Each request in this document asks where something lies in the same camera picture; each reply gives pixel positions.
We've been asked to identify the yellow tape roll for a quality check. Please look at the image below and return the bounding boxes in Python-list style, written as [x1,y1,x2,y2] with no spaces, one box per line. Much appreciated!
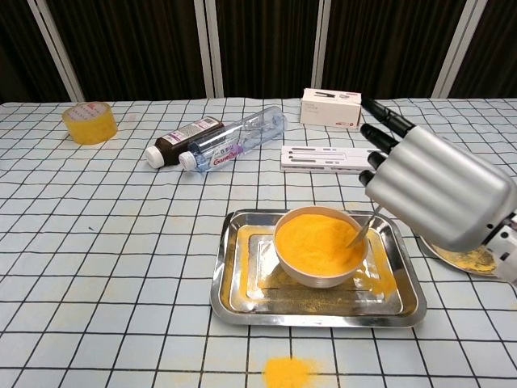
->
[61,102,119,146]

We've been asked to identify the spilled yellow powder pile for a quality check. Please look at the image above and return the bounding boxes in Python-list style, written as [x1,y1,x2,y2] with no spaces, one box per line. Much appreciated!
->
[262,356,314,388]

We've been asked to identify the checkered tablecloth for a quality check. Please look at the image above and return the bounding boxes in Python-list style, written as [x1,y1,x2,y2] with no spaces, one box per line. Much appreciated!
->
[0,96,517,388]

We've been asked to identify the white stapler box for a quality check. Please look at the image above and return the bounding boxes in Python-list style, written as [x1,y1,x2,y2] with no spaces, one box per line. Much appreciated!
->
[299,87,363,131]

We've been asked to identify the white folding stand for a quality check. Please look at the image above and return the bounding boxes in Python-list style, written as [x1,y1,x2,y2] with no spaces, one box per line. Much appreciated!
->
[280,145,379,174]

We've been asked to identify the clear plastic water bottle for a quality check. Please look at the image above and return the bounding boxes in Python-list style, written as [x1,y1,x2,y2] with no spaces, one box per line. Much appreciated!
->
[179,105,288,173]

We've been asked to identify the stainless steel tray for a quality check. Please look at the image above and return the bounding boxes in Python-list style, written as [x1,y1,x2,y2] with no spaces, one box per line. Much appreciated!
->
[209,209,428,329]

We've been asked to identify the dark folding partition screen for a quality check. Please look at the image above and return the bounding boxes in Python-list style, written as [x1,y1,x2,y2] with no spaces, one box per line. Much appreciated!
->
[0,0,517,104]

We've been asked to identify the small plate with powder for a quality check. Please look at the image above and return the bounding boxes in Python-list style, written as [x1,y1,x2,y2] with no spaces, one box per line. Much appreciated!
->
[415,236,500,277]

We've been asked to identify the bowl of yellow powder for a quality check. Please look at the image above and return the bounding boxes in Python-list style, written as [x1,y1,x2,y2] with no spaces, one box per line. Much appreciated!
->
[273,205,369,289]

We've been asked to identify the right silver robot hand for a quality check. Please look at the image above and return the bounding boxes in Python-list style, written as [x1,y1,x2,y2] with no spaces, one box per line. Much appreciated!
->
[358,96,517,253]

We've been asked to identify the dark brown bottle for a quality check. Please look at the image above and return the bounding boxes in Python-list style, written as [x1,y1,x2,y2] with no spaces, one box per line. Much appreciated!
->
[145,116,226,167]

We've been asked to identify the silver spoon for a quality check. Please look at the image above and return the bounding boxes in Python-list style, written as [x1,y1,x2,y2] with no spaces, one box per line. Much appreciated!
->
[345,204,385,249]

